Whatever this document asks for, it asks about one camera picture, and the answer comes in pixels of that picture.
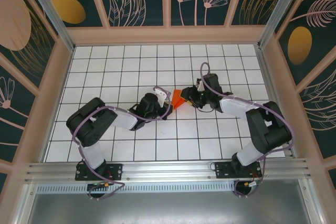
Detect arm power connector wires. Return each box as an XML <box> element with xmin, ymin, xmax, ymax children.
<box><xmin>243</xmin><ymin>179</ymin><xmax>264</xmax><ymax>189</ymax></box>
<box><xmin>88</xmin><ymin>180</ymin><xmax>113</xmax><ymax>190</ymax></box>

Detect slotted grey cable duct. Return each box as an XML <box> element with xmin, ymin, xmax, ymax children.
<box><xmin>36</xmin><ymin>184</ymin><xmax>308</xmax><ymax>194</ymax></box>

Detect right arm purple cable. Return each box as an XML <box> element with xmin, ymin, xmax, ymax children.
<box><xmin>200</xmin><ymin>62</ymin><xmax>295</xmax><ymax>199</ymax></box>

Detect left arm power connector wires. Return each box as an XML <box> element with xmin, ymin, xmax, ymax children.
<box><xmin>88</xmin><ymin>180</ymin><xmax>113</xmax><ymax>190</ymax></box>

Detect orange square paper sheet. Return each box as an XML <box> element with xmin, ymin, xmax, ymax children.
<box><xmin>170</xmin><ymin>89</ymin><xmax>188</xmax><ymax>111</ymax></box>

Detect right arm power connector wires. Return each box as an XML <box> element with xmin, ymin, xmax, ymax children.
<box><xmin>243</xmin><ymin>179</ymin><xmax>264</xmax><ymax>189</ymax></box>

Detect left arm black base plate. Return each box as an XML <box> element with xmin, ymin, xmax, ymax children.
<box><xmin>75</xmin><ymin>163</ymin><xmax>124</xmax><ymax>182</ymax></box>

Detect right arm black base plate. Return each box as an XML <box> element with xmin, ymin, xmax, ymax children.
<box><xmin>214</xmin><ymin>161</ymin><xmax>263</xmax><ymax>180</ymax></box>

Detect aluminium side rail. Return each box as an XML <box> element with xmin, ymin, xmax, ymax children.
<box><xmin>256</xmin><ymin>44</ymin><xmax>300</xmax><ymax>159</ymax></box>

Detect right gripper thin black cable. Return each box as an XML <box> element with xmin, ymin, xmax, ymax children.
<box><xmin>195</xmin><ymin>103</ymin><xmax>215</xmax><ymax>112</ymax></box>

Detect grey metal panel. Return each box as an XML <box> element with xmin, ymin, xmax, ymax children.
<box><xmin>15</xmin><ymin>182</ymin><xmax>323</xmax><ymax>224</ymax></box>

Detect aluminium mounting rail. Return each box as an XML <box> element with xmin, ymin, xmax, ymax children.
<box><xmin>25</xmin><ymin>157</ymin><xmax>312</xmax><ymax>183</ymax></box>

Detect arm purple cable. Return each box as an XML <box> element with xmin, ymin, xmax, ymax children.
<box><xmin>200</xmin><ymin>62</ymin><xmax>295</xmax><ymax>199</ymax></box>
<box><xmin>72</xmin><ymin>86</ymin><xmax>174</xmax><ymax>201</ymax></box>

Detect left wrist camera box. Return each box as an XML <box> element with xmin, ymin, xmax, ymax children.
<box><xmin>153</xmin><ymin>87</ymin><xmax>171</xmax><ymax>107</ymax></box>

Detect aluminium frame post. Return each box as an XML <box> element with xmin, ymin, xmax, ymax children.
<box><xmin>258</xmin><ymin>0</ymin><xmax>302</xmax><ymax>49</ymax></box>
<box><xmin>22</xmin><ymin>0</ymin><xmax>76</xmax><ymax>52</ymax></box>

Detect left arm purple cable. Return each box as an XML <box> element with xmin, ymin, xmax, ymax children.
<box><xmin>72</xmin><ymin>86</ymin><xmax>174</xmax><ymax>201</ymax></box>

